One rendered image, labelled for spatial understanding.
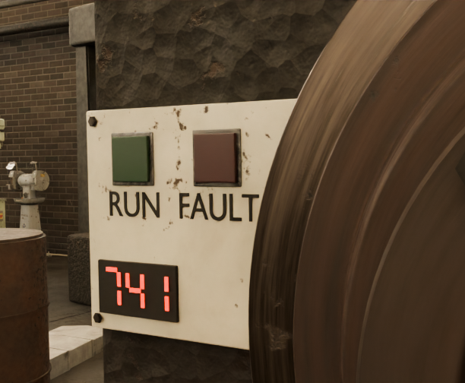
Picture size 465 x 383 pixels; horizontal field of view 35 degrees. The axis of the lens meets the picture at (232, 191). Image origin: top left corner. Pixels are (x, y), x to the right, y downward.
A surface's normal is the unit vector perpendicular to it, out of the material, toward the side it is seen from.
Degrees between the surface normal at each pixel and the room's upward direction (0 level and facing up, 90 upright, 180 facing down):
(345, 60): 90
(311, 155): 90
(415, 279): 90
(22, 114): 90
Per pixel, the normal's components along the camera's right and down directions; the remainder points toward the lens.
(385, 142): -0.54, 0.05
